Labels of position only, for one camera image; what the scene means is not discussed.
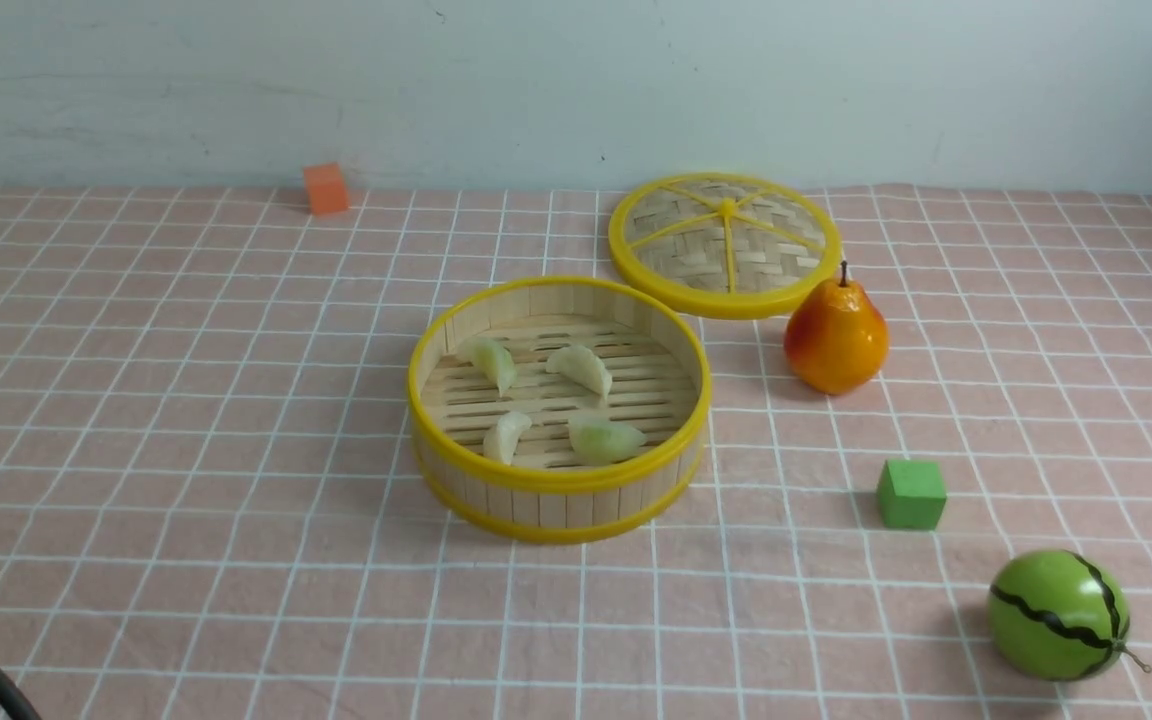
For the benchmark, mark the white dumpling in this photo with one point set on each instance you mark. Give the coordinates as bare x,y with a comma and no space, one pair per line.
581,365
501,441

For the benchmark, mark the green dumpling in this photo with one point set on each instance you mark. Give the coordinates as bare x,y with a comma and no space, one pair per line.
596,441
491,358

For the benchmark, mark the woven bamboo steamer lid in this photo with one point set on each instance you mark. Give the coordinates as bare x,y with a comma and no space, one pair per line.
723,245

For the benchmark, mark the pink checked tablecloth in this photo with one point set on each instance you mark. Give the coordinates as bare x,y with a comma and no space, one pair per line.
208,508

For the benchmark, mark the orange cube block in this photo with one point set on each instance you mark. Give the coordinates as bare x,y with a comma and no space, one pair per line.
326,189

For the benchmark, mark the orange yellow toy pear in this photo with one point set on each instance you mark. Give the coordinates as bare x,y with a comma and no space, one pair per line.
837,340

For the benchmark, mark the green cube block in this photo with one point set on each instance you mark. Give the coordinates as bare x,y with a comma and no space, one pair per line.
911,494

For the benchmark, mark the green toy watermelon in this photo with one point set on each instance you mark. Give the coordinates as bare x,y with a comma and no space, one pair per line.
1060,617

